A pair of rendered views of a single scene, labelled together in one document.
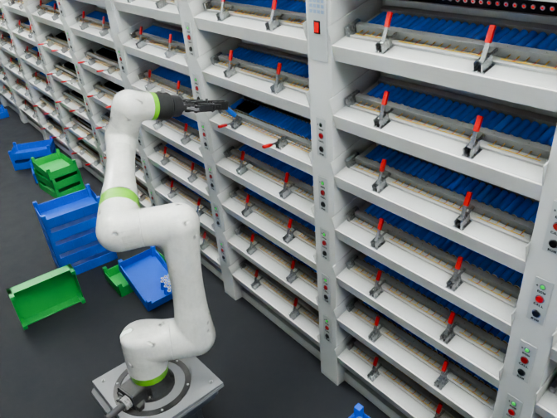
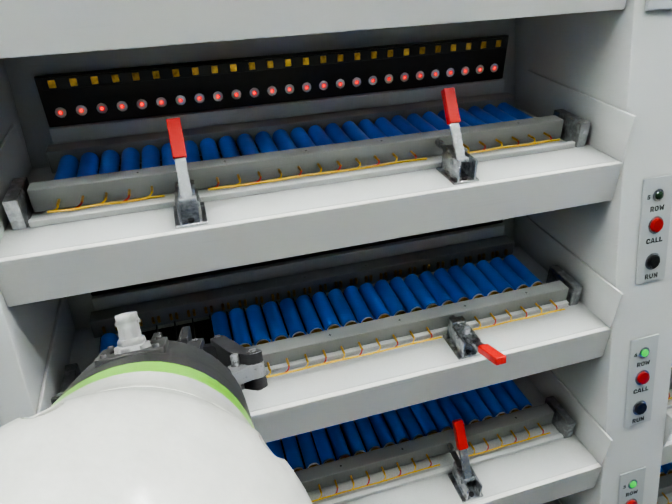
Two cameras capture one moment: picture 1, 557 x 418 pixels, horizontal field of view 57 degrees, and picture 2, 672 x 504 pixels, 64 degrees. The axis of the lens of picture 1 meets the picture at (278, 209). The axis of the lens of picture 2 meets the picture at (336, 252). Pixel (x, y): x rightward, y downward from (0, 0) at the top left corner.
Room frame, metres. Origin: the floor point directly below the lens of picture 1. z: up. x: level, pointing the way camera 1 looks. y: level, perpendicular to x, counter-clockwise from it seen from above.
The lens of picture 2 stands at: (1.53, 0.52, 1.25)
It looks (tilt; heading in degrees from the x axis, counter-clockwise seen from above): 18 degrees down; 293
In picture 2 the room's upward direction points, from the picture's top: 6 degrees counter-clockwise
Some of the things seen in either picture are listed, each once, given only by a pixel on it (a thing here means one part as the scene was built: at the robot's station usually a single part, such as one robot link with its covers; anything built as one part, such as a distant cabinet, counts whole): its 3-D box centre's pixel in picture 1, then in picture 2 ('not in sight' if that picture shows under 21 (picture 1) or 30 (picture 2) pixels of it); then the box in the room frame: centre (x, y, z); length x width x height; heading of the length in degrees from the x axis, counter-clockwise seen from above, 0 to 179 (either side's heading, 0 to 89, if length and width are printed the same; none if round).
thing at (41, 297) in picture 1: (47, 296); not in sight; (1.97, 1.15, 0.10); 0.30 x 0.08 x 0.20; 124
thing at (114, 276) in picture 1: (138, 269); not in sight; (2.21, 0.77, 0.04); 0.30 x 0.20 x 0.08; 127
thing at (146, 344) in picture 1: (148, 349); not in sight; (1.20, 0.45, 0.46); 0.16 x 0.13 x 0.19; 98
